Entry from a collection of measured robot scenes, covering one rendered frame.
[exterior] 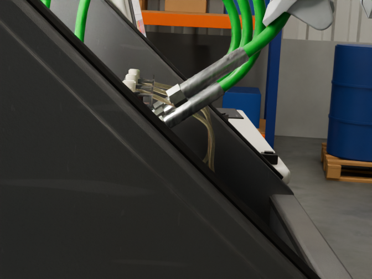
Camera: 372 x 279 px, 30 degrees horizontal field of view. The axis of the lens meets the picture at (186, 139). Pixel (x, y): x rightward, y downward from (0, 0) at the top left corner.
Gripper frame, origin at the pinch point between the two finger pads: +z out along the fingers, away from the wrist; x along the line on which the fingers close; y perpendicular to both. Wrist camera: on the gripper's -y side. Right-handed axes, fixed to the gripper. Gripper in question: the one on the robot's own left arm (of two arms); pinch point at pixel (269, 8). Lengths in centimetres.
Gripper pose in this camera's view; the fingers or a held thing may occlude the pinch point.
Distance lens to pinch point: 76.4
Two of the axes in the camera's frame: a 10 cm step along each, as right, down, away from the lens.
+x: 2.1, -3.8, 9.0
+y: 7.1, 7.0, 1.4
